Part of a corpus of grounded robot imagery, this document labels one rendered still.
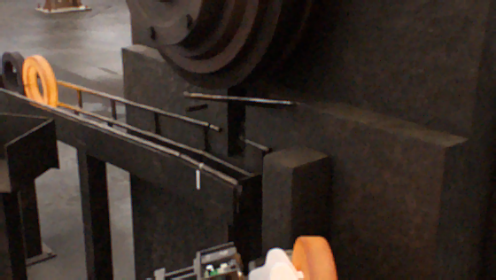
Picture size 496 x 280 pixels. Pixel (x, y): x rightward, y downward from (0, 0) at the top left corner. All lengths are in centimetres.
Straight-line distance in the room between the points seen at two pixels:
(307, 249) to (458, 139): 33
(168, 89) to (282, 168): 52
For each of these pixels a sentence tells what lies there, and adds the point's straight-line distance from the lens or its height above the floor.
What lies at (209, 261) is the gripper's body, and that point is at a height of 77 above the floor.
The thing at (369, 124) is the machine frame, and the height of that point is 87.
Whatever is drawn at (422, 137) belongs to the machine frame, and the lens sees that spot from 105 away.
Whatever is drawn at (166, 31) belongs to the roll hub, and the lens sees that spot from 118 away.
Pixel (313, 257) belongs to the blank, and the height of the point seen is 80.
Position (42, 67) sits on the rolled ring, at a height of 76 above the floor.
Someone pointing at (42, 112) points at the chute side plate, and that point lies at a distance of 201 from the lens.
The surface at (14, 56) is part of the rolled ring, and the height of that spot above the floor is 76.
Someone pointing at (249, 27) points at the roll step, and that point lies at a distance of 109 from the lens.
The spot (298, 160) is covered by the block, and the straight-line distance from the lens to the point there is 112.
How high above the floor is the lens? 122
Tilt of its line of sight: 20 degrees down
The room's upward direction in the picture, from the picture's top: 1 degrees counter-clockwise
